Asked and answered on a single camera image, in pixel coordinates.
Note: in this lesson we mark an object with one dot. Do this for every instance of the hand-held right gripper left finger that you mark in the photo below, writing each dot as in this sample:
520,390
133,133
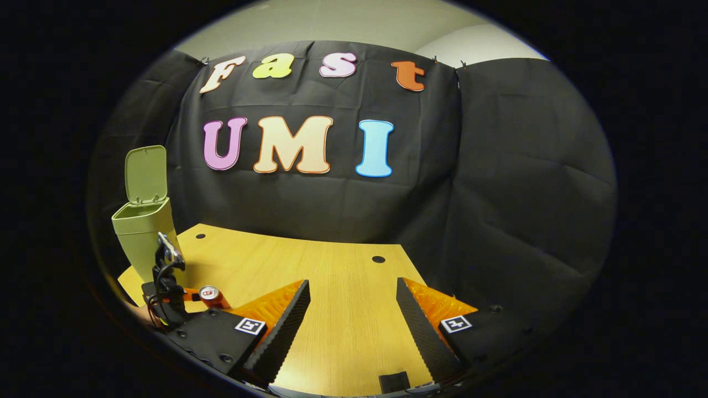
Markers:
282,337

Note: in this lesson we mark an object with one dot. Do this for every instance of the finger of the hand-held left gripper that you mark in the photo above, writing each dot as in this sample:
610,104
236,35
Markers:
191,294

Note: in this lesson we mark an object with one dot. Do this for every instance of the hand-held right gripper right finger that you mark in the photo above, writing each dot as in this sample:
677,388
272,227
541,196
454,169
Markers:
423,337

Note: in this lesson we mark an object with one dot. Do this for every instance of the red pop can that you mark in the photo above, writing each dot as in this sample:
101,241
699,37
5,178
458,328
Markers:
213,298

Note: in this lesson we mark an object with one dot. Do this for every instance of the green desktop garbage bin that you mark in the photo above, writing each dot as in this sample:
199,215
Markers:
138,237

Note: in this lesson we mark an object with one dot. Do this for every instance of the wooden desktop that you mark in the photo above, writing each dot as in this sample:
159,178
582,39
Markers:
332,287

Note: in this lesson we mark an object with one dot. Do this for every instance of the black backdrop cloth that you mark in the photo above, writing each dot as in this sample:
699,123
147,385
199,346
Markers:
525,193

